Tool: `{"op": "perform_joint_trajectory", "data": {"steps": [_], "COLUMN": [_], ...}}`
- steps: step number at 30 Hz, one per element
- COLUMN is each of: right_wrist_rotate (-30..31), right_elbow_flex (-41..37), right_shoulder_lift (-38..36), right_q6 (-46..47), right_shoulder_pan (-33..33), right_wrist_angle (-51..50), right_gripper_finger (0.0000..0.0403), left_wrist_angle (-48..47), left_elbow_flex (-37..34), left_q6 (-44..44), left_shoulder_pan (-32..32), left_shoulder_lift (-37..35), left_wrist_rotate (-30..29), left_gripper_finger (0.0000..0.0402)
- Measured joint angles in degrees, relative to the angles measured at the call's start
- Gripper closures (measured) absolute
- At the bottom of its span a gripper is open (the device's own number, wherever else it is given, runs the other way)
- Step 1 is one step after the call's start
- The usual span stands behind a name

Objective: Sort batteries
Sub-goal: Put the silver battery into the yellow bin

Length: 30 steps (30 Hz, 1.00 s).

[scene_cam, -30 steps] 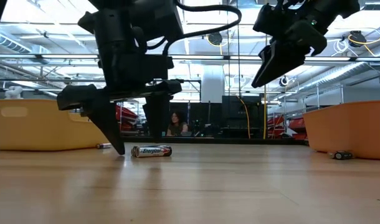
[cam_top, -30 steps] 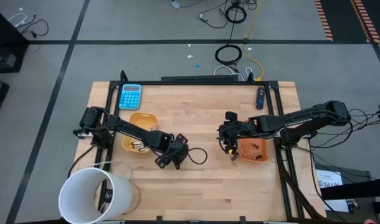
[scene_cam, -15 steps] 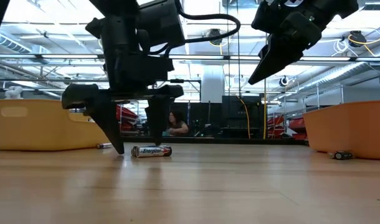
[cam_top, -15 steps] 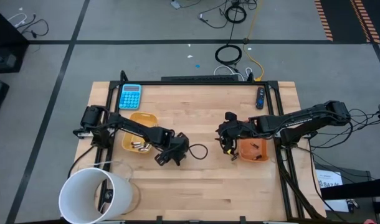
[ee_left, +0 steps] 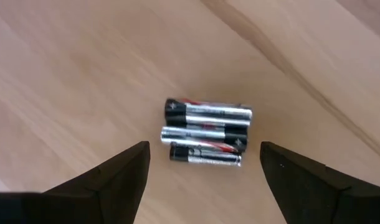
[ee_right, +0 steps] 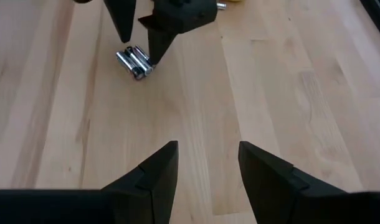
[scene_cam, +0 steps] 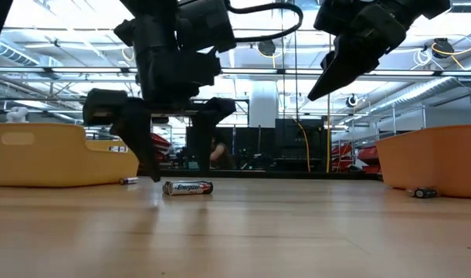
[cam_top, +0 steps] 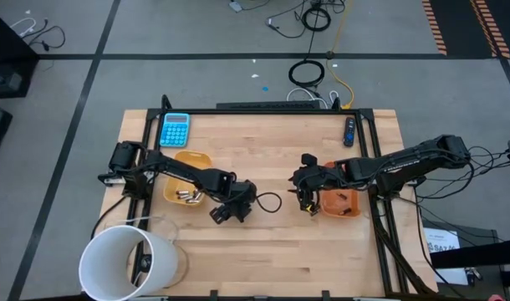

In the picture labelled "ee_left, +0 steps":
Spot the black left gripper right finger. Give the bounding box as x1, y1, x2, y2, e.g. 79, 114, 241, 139
260, 141, 380, 224

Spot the silver battery with black end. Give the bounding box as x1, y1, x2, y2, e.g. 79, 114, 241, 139
159, 125, 249, 153
164, 98, 254, 128
168, 145, 242, 167

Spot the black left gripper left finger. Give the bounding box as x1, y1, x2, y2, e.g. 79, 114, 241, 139
40, 141, 151, 224

